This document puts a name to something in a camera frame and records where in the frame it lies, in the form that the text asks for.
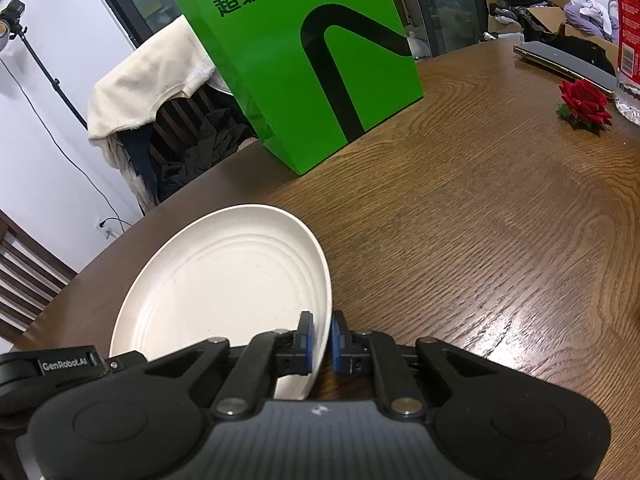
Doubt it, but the dark wooden slatted chair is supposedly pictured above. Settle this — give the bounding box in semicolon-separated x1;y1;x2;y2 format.
0;211;77;344

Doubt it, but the red artificial rose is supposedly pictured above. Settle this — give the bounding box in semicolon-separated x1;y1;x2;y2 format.
556;80;612;136

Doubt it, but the cream plate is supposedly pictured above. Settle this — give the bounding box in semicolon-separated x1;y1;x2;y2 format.
110;204;333;400

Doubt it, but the cardboard box with clothes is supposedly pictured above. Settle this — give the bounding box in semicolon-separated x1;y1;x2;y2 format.
485;0;618;64

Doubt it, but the dark laptop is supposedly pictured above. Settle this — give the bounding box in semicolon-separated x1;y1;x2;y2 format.
513;41;617;100

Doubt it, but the black power cable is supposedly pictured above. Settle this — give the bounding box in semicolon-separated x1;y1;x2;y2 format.
0;56;134;235

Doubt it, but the cream white jacket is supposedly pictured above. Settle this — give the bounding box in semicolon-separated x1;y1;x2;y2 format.
87;16;231;214

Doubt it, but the black light stand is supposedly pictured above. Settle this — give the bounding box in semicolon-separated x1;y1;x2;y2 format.
0;0;88;129

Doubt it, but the chair draped with clothes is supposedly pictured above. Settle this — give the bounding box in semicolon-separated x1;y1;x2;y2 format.
118;84;258;206

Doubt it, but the green paper shopping bag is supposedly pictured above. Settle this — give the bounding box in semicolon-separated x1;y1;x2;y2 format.
175;0;423;174

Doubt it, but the red labelled container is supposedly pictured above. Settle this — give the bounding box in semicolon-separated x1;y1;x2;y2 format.
615;0;640;126

